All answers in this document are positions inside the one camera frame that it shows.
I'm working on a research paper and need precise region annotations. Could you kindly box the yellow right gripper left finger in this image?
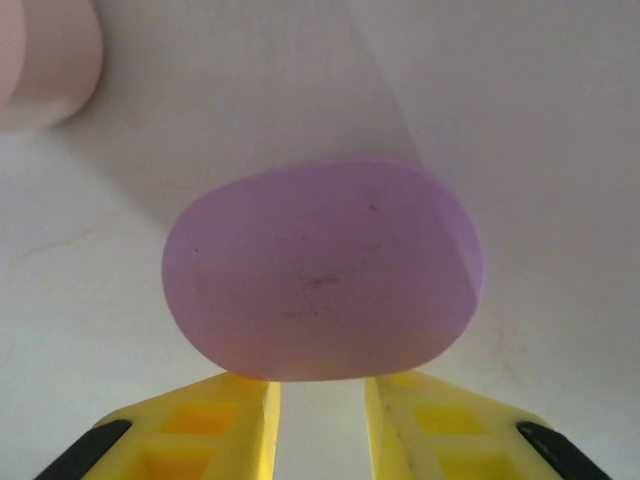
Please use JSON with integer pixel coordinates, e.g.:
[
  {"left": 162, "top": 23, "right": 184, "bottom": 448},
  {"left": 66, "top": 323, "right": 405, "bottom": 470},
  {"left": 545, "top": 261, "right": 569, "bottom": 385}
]
[{"left": 34, "top": 372, "right": 282, "bottom": 480}]

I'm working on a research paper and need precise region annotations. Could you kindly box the purple earbud charging case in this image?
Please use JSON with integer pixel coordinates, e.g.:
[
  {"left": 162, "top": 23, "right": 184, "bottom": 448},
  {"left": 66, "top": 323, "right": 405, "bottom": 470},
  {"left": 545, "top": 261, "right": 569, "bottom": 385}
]
[{"left": 160, "top": 158, "right": 486, "bottom": 385}]

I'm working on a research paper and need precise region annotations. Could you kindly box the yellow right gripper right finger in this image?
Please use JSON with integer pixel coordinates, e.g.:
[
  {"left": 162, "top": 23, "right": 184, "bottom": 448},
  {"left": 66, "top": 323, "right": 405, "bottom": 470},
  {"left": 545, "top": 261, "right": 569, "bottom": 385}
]
[{"left": 363, "top": 371, "right": 609, "bottom": 480}]

